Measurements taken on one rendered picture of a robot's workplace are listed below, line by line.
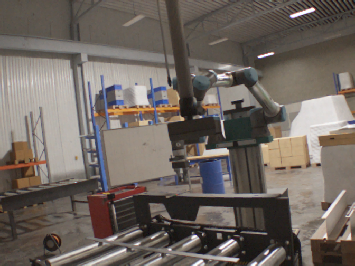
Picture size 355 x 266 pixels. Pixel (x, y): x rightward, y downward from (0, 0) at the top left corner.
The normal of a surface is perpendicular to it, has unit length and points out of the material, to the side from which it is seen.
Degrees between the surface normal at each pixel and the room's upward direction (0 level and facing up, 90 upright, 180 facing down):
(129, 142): 90
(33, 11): 90
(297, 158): 90
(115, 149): 90
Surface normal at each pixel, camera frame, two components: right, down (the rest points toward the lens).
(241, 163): -0.54, 0.05
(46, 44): 0.74, -0.13
